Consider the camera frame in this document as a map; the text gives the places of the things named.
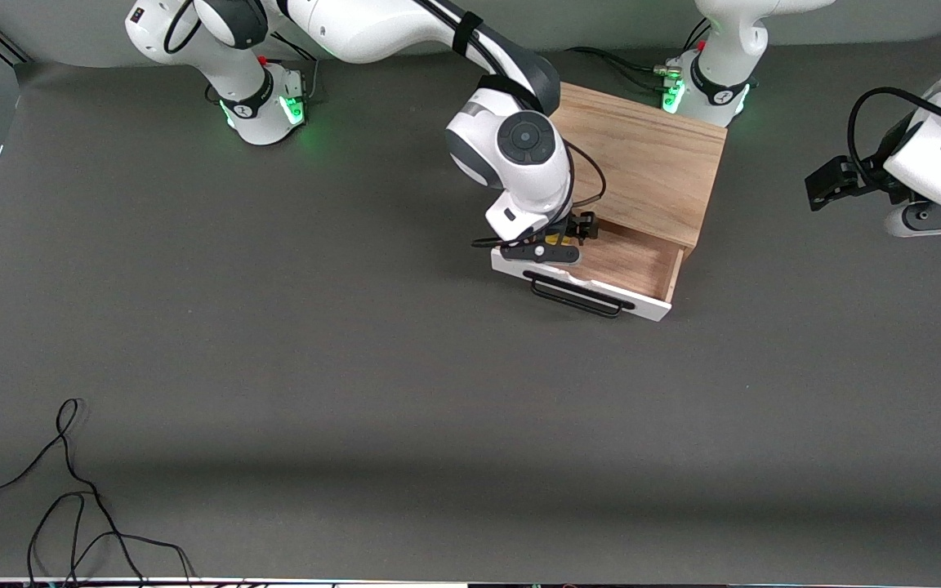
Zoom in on white-front drawer with black handle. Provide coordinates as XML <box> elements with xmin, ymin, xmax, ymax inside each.
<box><xmin>491</xmin><ymin>216</ymin><xmax>686</xmax><ymax>323</ymax></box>

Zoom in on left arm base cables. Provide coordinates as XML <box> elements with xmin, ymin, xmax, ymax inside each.
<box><xmin>566</xmin><ymin>45</ymin><xmax>681</xmax><ymax>92</ymax></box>

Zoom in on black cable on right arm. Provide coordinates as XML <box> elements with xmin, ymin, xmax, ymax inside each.
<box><xmin>164</xmin><ymin>0</ymin><xmax>607</xmax><ymax>247</ymax></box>

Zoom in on loose black cable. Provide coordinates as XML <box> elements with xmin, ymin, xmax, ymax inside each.
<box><xmin>0</xmin><ymin>398</ymin><xmax>149</xmax><ymax>585</ymax></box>
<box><xmin>27</xmin><ymin>490</ymin><xmax>198</xmax><ymax>586</ymax></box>

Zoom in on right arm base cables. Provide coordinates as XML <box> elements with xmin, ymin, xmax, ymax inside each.
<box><xmin>250</xmin><ymin>12</ymin><xmax>320</xmax><ymax>103</ymax></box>

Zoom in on wooden drawer cabinet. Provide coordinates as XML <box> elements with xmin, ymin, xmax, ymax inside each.
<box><xmin>548</xmin><ymin>82</ymin><xmax>729</xmax><ymax>250</ymax></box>

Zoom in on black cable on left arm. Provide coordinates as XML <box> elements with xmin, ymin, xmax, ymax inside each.
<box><xmin>846</xmin><ymin>86</ymin><xmax>941</xmax><ymax>193</ymax></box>

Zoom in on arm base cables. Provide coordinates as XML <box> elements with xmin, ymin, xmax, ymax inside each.
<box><xmin>250</xmin><ymin>12</ymin><xmax>320</xmax><ymax>103</ymax></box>
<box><xmin>566</xmin><ymin>45</ymin><xmax>681</xmax><ymax>92</ymax></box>

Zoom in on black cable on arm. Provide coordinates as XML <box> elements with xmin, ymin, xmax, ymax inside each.
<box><xmin>164</xmin><ymin>0</ymin><xmax>607</xmax><ymax>247</ymax></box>
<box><xmin>846</xmin><ymin>86</ymin><xmax>941</xmax><ymax>193</ymax></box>

